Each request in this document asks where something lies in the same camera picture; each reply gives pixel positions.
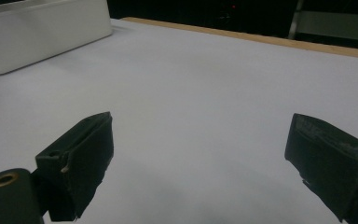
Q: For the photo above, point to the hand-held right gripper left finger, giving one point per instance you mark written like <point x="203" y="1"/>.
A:
<point x="80" y="161"/>

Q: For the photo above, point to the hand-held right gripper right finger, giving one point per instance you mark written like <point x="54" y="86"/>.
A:
<point x="335" y="168"/>

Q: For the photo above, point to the white plastic bin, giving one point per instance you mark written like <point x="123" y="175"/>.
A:
<point x="43" y="34"/>

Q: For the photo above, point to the white metal stand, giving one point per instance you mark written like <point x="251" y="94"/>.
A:
<point x="338" y="25"/>

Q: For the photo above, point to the dark equipment with red light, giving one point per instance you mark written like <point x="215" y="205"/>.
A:
<point x="233" y="6"/>

